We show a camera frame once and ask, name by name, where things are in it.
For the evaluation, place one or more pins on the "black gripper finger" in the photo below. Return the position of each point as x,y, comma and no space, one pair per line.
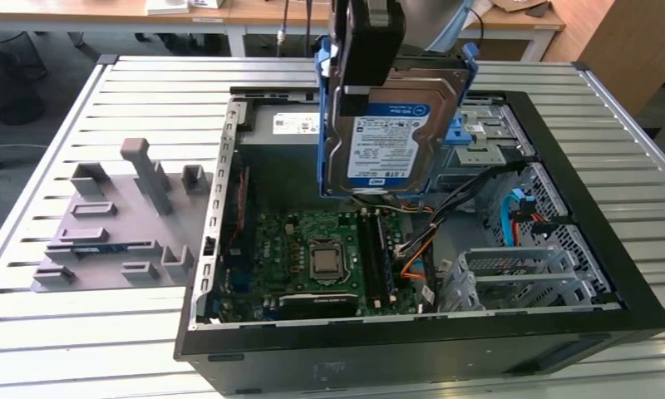
370,54

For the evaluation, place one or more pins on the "hard disk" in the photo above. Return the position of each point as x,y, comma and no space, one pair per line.
387,145

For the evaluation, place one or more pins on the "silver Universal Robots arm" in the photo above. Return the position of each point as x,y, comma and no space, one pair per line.
421,25

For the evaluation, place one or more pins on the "metal disk bay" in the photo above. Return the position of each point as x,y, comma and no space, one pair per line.
521,277

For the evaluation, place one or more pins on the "blue plastic drive latch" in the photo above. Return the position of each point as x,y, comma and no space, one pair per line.
458,133

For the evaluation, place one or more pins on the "brown cardboard piece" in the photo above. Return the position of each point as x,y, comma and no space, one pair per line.
517,6

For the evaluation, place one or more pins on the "grey power supply unit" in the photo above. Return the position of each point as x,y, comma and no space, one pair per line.
277,166

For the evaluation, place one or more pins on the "metal drive cage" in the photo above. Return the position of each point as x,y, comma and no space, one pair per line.
475,162

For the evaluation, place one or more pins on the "white box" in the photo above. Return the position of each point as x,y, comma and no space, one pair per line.
167,7

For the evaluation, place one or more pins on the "silver CPU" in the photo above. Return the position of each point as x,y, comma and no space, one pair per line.
326,262

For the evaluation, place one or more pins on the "green motherboard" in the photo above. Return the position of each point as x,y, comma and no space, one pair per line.
277,257

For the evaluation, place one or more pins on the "grey parts rack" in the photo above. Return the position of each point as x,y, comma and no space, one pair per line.
133,232

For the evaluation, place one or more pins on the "black graphics card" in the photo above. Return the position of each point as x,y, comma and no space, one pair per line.
318,304

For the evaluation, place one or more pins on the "black mesh waste bin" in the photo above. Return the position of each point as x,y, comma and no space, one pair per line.
10,83

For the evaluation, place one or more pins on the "blue RAM stick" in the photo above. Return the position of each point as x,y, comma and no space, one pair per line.
95,249

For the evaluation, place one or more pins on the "black open PC case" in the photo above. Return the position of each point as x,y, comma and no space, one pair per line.
365,361

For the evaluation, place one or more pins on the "wooden desk white frame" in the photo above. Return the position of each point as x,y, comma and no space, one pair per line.
87,16
514,23

